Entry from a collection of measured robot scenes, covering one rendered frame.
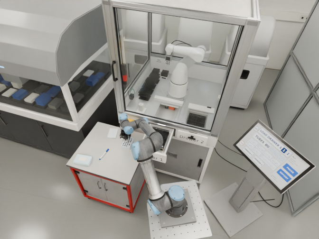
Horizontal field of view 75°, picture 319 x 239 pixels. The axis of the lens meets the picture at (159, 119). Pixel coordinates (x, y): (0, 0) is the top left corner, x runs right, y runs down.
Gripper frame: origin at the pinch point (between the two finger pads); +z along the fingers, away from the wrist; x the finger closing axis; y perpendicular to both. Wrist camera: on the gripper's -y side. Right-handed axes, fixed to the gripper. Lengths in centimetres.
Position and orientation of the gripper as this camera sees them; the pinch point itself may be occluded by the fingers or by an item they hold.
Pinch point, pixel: (126, 139)
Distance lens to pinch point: 208.1
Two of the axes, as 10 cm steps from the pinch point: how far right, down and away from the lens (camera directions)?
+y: -2.1, 6.9, -7.0
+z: -0.3, 7.1, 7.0
